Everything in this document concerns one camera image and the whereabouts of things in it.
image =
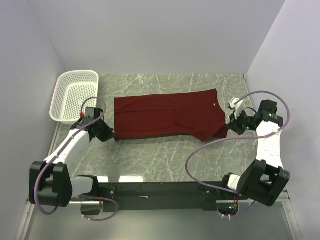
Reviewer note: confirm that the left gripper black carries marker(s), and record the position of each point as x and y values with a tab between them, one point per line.
104	131

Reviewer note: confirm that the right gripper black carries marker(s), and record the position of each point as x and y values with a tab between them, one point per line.
235	124

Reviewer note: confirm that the dark red t-shirt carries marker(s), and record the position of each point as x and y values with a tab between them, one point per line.
196	114

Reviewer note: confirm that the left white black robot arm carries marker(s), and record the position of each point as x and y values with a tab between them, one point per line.
50	183

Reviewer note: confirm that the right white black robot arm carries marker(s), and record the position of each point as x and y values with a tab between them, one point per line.
265	179

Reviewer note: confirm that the white perforated plastic basket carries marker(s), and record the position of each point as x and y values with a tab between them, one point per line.
71	91

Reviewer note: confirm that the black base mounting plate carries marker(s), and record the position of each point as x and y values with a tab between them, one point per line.
164	195

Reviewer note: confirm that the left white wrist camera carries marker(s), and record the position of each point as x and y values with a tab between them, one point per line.
89	113

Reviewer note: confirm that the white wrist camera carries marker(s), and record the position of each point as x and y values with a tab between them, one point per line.
89	113
236	104

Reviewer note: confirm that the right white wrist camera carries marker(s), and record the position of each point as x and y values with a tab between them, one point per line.
236	104

